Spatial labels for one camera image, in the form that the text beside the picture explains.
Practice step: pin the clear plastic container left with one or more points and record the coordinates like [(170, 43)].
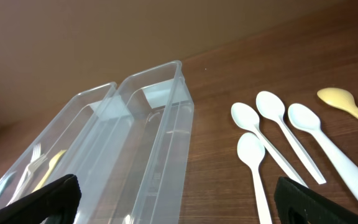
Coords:
[(60, 133)]

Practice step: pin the white plastic spoon thick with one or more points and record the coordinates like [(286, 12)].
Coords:
[(302, 118)]

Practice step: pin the white plastic fork curved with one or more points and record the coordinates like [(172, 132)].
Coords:
[(29, 175)]

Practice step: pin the white plastic fork large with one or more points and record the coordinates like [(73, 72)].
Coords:
[(35, 155)]

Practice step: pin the clear plastic container right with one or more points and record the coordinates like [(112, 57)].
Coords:
[(131, 162)]

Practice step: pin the white plastic spoon slim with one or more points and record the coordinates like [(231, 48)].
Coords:
[(247, 118)]

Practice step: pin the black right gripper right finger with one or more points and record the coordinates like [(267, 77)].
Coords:
[(297, 204)]

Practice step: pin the yellow plastic spoon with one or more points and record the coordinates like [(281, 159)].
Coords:
[(340, 99)]

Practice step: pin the yellow plastic fork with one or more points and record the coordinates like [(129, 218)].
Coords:
[(46, 168)]

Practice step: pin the clear plastic container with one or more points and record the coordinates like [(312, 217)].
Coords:
[(131, 162), (60, 133)]

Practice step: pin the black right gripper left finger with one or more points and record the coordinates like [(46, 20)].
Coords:
[(55, 203)]

